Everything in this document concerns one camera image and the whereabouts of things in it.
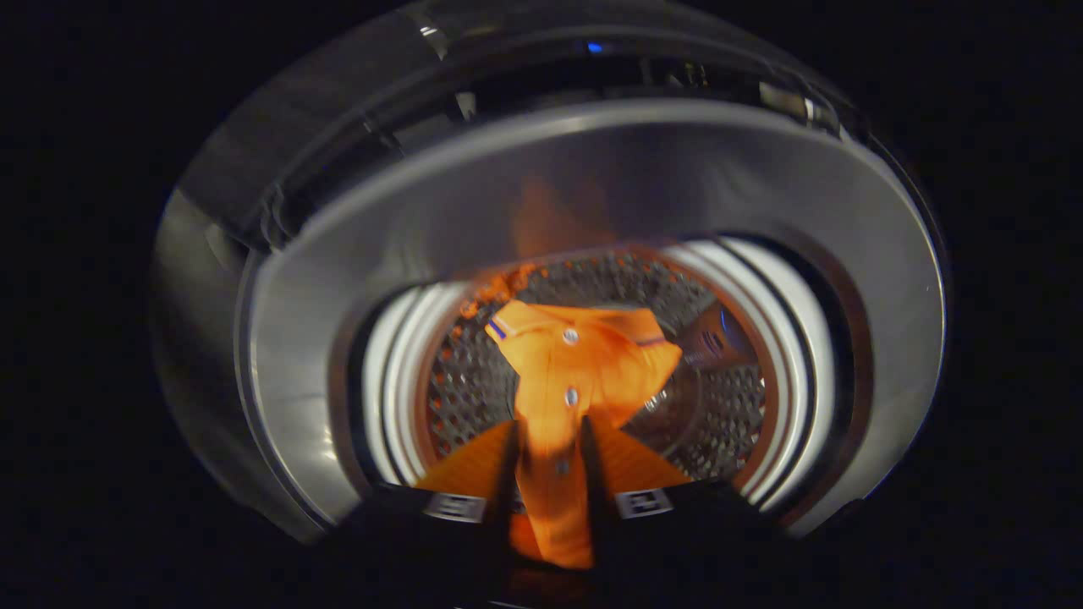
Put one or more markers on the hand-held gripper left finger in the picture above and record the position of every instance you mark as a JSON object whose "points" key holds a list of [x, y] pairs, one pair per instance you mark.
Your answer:
{"points": [[461, 533]]}

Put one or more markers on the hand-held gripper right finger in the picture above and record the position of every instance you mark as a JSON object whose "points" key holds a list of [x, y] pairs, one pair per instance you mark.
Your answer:
{"points": [[643, 533]]}

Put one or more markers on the grey top-load washing machine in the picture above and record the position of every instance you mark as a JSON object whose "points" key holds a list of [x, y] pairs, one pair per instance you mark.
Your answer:
{"points": [[592, 169]]}

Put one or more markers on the yellow polo shirt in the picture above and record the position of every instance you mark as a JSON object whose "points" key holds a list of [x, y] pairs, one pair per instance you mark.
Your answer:
{"points": [[575, 381]]}

